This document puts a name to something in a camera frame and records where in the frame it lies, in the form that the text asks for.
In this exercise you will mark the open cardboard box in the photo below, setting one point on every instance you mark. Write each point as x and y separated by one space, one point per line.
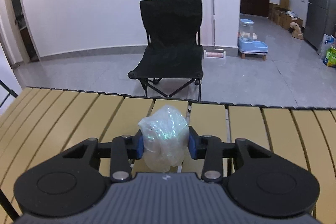
281 18

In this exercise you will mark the iridescent plastic wrap ball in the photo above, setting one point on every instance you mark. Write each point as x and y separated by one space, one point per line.
162 134

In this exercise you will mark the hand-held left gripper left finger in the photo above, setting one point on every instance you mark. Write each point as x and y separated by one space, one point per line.
140 146

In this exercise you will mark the white plastic bag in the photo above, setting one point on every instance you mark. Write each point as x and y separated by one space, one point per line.
325 41

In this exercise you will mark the small cardboard box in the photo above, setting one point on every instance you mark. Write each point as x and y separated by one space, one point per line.
283 2

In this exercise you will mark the green packet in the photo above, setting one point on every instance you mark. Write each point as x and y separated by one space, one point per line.
330 57

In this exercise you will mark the dark wooden door frame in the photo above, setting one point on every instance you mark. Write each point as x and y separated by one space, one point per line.
21 16

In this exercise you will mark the tan folding table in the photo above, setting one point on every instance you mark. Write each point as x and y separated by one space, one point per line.
65 119

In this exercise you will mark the beige plush toy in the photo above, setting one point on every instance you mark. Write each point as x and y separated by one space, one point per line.
296 31

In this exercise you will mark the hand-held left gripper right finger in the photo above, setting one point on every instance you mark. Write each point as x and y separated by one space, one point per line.
191 145

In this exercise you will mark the blue pet feeder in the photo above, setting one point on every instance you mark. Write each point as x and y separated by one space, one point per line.
248 32

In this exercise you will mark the white mop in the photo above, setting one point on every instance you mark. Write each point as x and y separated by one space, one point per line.
212 3

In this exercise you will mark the black folding chair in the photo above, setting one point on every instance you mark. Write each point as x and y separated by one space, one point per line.
170 29

